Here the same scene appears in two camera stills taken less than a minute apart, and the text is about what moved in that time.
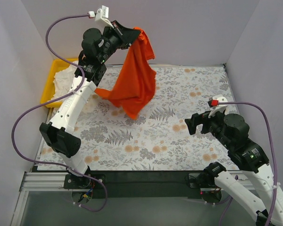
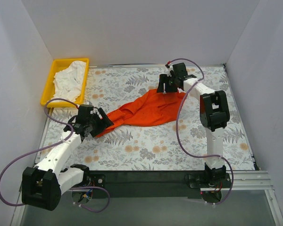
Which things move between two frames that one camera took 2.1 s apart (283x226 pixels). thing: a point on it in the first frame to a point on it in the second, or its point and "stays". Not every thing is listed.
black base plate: x=138 y=184 stays
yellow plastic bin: x=57 y=65 stays
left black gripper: x=120 y=36 to x=100 y=125
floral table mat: x=102 y=137 stays
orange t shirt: x=134 y=88 to x=152 y=108
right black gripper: x=203 y=121 to x=166 y=81
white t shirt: x=63 y=80 stays
